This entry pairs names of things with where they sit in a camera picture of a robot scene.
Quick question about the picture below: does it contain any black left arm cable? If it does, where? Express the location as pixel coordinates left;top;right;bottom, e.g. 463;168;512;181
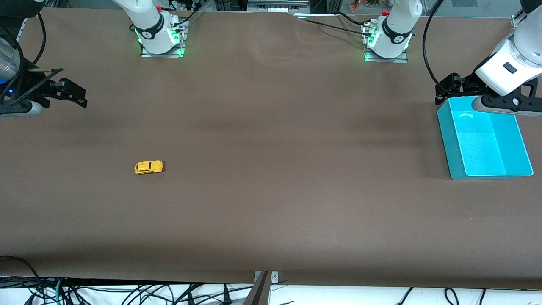
423;0;451;92

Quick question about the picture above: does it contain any looping black floor cable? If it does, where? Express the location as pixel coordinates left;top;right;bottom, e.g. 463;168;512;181
0;255;43;305

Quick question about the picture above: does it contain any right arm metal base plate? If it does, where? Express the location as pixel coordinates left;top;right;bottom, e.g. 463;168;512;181
140;19;187;58

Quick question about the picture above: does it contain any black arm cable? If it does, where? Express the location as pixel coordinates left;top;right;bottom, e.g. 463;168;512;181
25;12;47;67
423;0;451;92

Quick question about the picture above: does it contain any short black table cable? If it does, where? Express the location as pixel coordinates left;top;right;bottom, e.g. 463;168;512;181
337;12;365;27

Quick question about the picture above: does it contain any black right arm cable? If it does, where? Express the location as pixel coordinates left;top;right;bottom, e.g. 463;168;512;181
25;12;47;67

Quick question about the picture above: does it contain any teal plastic bin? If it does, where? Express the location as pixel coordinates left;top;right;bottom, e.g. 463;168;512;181
437;96;534;180

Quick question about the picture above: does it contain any silver equipment box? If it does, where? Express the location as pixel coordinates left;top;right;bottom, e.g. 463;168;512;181
247;0;310;13

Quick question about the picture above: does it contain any yellow beetle toy car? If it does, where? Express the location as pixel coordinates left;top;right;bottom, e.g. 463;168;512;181
135;160;163;175

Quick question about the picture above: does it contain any black base cable bundle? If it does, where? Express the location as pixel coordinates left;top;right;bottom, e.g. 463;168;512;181
169;0;205;28

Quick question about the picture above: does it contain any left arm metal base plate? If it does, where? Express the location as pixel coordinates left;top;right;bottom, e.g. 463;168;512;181
363;23;409;64

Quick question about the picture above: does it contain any grey metal strut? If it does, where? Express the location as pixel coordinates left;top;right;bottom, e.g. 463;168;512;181
243;271;271;305

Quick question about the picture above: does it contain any long black table cable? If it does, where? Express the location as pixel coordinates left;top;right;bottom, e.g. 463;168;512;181
301;19;370;38

